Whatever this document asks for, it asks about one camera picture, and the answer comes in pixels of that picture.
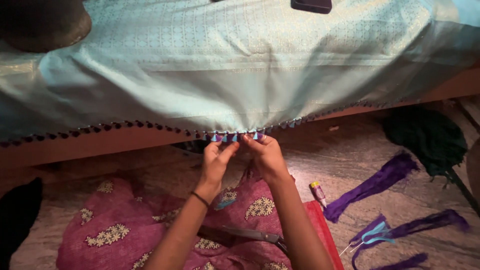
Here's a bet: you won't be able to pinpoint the person's right hand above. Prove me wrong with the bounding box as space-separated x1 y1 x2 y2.
242 134 290 185

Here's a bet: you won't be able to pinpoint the person's left hand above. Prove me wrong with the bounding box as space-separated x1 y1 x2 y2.
195 140 241 199

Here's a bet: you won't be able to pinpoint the light blue silk saree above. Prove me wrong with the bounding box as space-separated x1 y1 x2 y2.
0 0 480 143

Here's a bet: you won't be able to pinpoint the row of purple blue tassels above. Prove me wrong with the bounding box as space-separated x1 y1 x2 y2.
0 98 424 148

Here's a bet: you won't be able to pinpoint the black wrist band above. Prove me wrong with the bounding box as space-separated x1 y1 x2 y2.
190 191 211 208

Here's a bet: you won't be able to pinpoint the small glue tube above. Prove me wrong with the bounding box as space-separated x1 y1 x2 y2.
309 181 328 208

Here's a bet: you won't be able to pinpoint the metal scissors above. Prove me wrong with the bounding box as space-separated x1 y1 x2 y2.
198 224 290 258

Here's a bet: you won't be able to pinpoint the red mat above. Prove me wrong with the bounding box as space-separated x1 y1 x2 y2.
302 200 345 270

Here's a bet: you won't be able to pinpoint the pink floral garment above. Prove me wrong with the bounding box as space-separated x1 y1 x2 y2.
56 165 316 270

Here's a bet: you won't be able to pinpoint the thick purple thread bundle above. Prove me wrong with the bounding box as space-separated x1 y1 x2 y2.
323 151 420 224

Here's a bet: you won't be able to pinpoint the light blue thread strand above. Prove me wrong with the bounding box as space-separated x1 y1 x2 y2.
361 221 396 245

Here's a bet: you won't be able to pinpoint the dark green thread bundle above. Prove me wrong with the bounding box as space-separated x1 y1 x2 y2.
382 106 468 178

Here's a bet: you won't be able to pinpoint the dark phone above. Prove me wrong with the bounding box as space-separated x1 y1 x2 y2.
290 0 333 15

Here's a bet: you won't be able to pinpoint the long purple thread bundle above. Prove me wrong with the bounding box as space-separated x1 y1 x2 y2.
349 209 471 270

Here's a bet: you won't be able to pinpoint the small purple thread bundle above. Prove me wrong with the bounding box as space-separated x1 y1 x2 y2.
370 253 429 270

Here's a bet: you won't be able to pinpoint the dark stick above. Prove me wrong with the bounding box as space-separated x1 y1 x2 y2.
445 168 480 217

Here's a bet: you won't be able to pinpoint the black cloth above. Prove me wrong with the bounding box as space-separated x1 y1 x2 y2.
0 177 43 270

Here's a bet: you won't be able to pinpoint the dark round cushion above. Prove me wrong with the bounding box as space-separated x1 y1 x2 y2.
0 0 92 53

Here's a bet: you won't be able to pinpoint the brown wooden bed frame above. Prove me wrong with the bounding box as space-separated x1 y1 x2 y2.
0 68 480 174

